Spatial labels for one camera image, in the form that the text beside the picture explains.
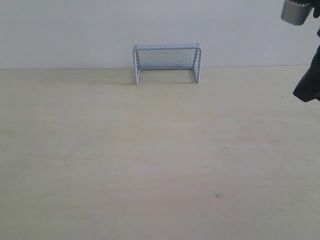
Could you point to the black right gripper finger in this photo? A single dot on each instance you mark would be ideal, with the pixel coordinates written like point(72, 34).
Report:
point(308, 88)

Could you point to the small white soccer goal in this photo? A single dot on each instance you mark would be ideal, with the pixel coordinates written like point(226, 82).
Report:
point(150, 57)

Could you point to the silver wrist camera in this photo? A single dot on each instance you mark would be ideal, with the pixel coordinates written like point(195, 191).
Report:
point(295, 12)

